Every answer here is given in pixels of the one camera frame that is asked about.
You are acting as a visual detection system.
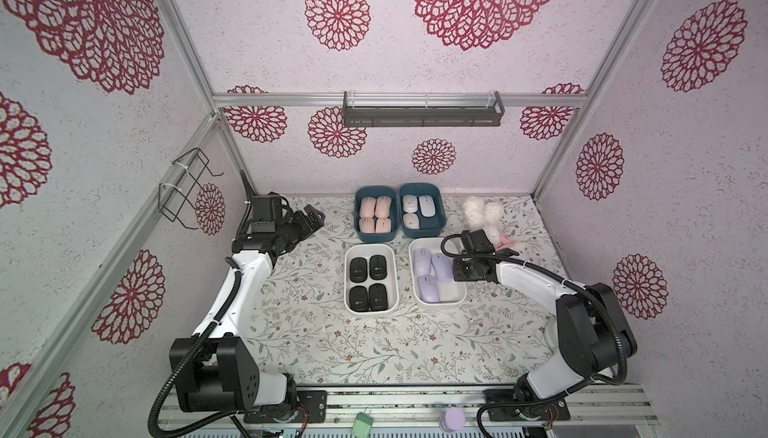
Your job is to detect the purple mouse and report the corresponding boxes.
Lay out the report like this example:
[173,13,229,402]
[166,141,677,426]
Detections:
[431,252,454,283]
[417,275,440,304]
[411,248,432,278]

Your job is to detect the white tray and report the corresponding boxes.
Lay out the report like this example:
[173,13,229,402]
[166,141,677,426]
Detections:
[343,243,400,318]
[408,237,467,311]

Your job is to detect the teal storage box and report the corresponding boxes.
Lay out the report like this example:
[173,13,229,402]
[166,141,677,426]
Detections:
[399,182,447,238]
[353,185,401,243]

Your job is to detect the black mouse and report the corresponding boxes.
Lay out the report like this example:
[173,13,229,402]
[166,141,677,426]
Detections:
[348,257,368,284]
[348,285,370,313]
[369,254,388,281]
[368,283,389,312]

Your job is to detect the white mouse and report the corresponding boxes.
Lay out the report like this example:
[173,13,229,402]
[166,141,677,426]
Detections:
[402,212,420,230]
[402,194,419,213]
[418,194,437,218]

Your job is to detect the white tray front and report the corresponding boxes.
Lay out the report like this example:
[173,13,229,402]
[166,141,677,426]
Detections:
[343,243,400,318]

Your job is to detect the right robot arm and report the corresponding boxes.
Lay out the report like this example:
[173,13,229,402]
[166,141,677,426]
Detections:
[440,230,638,437]

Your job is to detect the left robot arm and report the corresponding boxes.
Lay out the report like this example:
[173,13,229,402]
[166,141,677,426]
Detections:
[147,172,325,437]

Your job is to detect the white plush toy pink dress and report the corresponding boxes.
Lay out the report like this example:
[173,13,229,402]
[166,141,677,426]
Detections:
[462,196,526,254]

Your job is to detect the purple round cap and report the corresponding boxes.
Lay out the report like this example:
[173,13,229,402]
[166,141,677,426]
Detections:
[438,407,466,434]

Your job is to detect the green connector block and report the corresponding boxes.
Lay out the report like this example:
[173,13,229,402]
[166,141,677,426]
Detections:
[351,413,374,438]

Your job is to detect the black wire wall rack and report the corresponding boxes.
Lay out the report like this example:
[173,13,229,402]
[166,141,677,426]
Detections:
[157,147,223,230]

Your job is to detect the dark wall shelf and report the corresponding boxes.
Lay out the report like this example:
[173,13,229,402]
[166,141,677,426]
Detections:
[341,92,506,128]

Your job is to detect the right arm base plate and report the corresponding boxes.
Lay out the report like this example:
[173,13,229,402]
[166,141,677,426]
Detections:
[483,388,571,422]

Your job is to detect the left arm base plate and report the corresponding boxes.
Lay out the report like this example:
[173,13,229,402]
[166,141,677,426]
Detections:
[244,389,328,425]

